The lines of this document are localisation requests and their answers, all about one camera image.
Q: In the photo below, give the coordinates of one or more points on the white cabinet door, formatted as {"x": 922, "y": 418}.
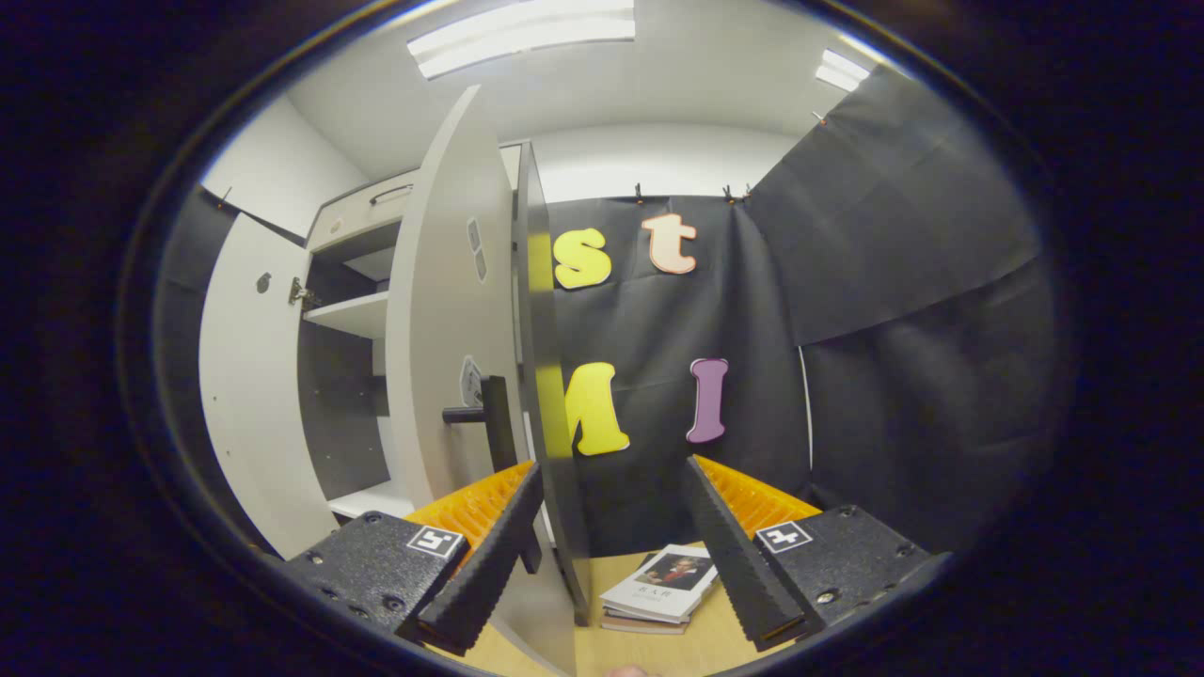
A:
{"x": 442, "y": 282}
{"x": 254, "y": 395}

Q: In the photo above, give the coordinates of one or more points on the white and grey cabinet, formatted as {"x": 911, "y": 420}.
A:
{"x": 555, "y": 489}

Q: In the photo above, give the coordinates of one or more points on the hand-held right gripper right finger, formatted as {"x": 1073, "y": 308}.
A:
{"x": 734, "y": 564}

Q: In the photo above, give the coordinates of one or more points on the white portrait book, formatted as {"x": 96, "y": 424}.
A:
{"x": 658, "y": 602}

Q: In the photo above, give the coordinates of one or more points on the black backdrop cloth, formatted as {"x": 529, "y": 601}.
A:
{"x": 894, "y": 376}

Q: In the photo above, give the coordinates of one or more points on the thin book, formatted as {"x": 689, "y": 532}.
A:
{"x": 640, "y": 627}

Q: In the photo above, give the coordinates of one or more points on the ceiling light panel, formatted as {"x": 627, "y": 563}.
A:
{"x": 527, "y": 33}
{"x": 842, "y": 70}

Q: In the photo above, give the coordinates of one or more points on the white cabinet drawer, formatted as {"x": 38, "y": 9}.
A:
{"x": 353, "y": 216}

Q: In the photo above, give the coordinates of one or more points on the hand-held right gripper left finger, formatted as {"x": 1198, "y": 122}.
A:
{"x": 489, "y": 564}

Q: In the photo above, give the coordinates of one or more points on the white cabinet shelf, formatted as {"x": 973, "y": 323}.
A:
{"x": 376, "y": 501}
{"x": 376, "y": 265}
{"x": 362, "y": 315}

